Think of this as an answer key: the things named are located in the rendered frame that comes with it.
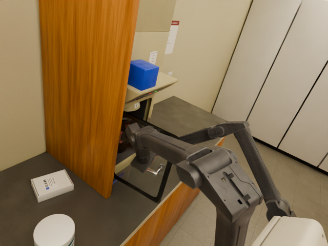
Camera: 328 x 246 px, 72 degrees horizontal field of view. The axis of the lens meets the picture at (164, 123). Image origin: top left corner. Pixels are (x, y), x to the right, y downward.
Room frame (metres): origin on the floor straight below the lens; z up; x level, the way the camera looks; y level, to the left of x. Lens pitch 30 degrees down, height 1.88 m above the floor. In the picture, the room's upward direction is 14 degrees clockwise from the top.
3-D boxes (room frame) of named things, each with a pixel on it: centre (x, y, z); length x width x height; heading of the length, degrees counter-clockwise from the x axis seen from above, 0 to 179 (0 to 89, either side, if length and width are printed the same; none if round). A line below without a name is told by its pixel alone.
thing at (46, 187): (0.75, 0.45, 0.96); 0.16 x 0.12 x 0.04; 136
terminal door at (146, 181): (0.82, 0.06, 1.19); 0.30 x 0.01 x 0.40; 70
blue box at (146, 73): (0.91, 0.14, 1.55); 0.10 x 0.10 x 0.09; 63
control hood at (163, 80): (0.99, 0.10, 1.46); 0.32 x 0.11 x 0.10; 153
